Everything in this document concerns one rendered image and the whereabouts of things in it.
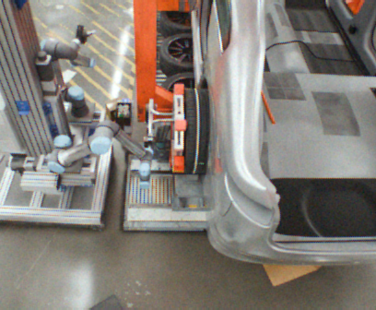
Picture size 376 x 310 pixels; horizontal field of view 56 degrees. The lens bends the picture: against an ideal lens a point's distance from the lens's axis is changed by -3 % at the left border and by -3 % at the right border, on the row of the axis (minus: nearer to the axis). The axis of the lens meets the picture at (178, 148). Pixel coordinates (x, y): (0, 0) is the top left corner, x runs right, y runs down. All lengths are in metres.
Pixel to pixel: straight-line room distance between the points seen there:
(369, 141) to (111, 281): 2.30
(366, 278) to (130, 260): 2.05
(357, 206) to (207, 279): 1.31
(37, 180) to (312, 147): 2.04
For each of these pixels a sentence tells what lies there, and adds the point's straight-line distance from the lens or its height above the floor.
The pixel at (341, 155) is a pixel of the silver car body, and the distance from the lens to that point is 2.89.
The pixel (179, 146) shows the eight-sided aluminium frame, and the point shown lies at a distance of 2.56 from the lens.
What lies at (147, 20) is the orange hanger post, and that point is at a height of 1.57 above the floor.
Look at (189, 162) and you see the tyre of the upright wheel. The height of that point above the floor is 0.87.
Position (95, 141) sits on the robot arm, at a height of 1.30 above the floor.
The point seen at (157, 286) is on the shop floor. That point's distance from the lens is 3.10.
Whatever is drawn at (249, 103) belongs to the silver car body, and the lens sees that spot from 1.85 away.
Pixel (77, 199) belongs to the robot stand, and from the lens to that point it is 3.26.
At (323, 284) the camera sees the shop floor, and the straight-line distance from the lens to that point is 3.41.
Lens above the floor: 2.96
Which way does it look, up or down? 51 degrees down
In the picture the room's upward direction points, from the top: 5 degrees clockwise
